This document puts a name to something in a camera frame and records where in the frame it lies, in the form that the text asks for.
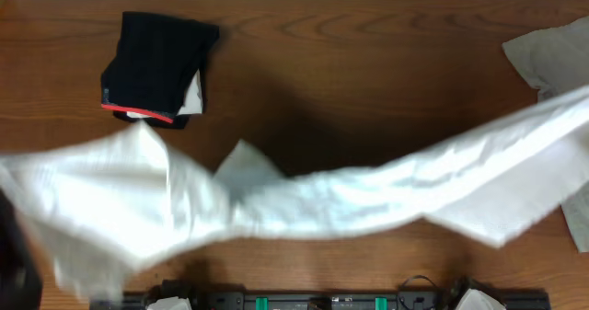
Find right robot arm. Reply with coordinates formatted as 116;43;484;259
453;279;506;310

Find beige khaki shorts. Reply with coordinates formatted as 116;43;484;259
480;18;588;251

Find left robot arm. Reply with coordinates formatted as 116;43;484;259
1;193;42;310

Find black folded garment red trim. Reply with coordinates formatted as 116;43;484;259
100;11;220;130

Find white t-shirt black logo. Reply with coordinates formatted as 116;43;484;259
1;87;588;300

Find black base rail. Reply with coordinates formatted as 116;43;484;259
88;292;552;310

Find white folded garment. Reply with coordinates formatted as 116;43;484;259
126;72;203;123

